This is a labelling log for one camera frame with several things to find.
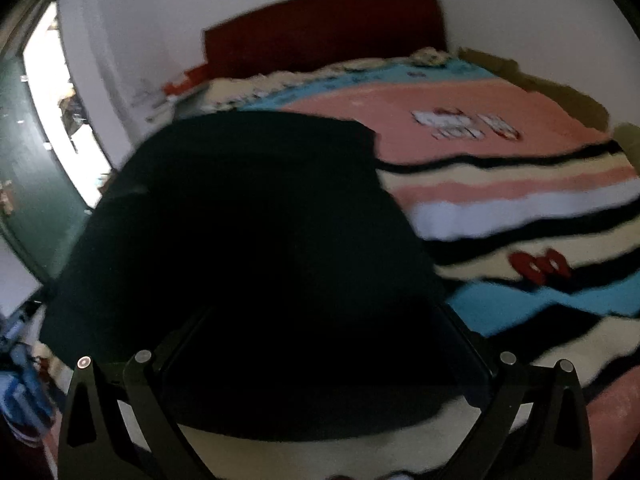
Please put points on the dark red headboard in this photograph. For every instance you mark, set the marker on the dark red headboard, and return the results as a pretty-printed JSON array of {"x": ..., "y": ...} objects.
[{"x": 303, "y": 35}]

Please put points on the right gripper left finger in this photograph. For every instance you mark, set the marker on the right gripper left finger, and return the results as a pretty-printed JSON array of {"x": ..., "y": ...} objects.
[{"x": 114, "y": 426}]

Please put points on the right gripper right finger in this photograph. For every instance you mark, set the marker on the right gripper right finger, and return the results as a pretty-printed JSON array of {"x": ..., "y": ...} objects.
[{"x": 533, "y": 421}]

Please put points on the olive green mattress edge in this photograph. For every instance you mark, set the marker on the olive green mattress edge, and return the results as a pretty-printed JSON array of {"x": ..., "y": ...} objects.
[{"x": 584, "y": 108}]

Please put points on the black hooded jacket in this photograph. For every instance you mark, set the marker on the black hooded jacket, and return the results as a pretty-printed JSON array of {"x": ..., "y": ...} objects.
[{"x": 278, "y": 286}]

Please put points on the orange box on shelf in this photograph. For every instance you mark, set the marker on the orange box on shelf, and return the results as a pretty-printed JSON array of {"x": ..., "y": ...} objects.
[{"x": 187, "y": 81}]

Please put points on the green door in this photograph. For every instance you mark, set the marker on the green door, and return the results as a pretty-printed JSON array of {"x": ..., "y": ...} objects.
[{"x": 42, "y": 214}]

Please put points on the pink Hello Kitty blanket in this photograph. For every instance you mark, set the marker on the pink Hello Kitty blanket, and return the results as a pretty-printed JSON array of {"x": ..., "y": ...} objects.
[{"x": 532, "y": 216}]

